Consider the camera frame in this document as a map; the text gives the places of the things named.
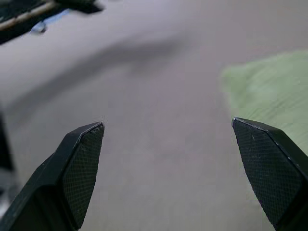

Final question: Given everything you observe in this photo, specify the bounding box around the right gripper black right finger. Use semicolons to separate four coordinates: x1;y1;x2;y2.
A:
231;117;308;231

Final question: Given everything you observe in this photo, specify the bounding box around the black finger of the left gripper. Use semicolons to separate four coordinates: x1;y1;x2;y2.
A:
55;0;105;14

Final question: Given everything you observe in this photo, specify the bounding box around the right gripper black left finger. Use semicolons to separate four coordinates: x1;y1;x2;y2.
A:
0;121;105;231

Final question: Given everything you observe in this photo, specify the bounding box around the light green towel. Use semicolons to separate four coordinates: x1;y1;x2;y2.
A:
220;50;308;157

